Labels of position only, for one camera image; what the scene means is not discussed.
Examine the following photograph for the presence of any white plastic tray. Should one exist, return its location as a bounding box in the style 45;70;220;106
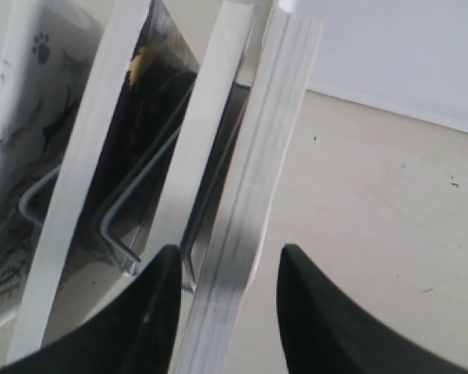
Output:
277;0;298;13

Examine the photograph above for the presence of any red teal spine book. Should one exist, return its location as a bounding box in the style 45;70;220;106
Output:
175;2;321;373

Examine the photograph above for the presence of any grey spine cat book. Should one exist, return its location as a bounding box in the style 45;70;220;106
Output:
0;1;103;328

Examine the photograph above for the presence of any dark brown spine book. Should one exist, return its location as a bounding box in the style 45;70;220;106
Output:
5;1;187;365

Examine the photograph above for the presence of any grey wire rack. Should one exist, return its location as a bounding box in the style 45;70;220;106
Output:
18;72;254;293

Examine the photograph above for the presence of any blue spine book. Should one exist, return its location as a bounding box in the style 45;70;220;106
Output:
134;0;257;281

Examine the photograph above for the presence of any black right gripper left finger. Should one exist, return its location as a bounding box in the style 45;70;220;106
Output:
0;245;182;373

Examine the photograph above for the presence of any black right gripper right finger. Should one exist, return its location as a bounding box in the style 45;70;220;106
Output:
276;244;467;373

